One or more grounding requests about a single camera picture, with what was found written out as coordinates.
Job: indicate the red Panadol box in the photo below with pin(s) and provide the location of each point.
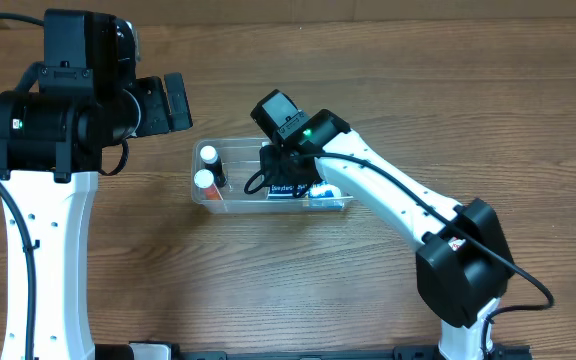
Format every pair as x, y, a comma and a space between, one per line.
456, 243

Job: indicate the black tube white cap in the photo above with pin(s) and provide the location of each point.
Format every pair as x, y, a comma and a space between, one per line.
212, 162

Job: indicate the blue Vicks VapoDrops box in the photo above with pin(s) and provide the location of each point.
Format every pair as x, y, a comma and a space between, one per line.
326, 196

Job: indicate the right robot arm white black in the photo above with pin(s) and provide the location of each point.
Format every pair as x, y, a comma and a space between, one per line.
461, 252

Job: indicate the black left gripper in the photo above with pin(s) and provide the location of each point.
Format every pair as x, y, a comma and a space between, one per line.
176, 101

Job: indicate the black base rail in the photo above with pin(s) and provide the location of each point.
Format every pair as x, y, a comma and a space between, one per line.
413, 352

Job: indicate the white Hansaplast plaster box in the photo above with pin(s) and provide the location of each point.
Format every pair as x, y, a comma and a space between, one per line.
287, 191

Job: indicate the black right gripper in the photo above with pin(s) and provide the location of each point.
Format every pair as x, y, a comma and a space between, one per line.
274, 167

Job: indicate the orange tube white cap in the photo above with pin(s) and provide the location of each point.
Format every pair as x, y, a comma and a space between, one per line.
205, 181

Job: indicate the clear plastic container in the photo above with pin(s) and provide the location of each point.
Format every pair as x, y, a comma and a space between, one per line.
240, 159

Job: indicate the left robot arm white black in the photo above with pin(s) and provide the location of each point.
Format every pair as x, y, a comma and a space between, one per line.
82, 97

